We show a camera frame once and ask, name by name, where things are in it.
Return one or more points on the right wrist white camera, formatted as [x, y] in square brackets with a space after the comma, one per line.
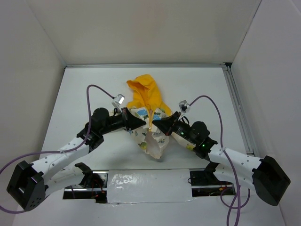
[184, 106]

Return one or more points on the wrist white camera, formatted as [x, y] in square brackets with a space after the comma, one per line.
[118, 100]
[184, 106]

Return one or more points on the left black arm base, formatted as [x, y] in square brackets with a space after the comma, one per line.
[92, 186]

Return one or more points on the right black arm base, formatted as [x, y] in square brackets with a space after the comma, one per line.
[204, 183]

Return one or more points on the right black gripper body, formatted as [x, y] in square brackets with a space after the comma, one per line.
[182, 129]

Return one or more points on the white taped cover plate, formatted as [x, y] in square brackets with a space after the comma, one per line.
[148, 186]

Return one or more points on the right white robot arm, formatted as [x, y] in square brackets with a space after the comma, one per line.
[261, 175]

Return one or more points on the yellow dinosaur print jacket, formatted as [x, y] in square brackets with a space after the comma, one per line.
[147, 105]

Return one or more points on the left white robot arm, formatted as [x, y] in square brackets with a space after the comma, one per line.
[31, 183]

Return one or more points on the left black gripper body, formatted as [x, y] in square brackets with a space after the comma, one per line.
[119, 121]

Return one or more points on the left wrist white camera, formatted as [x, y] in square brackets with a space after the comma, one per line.
[118, 100]

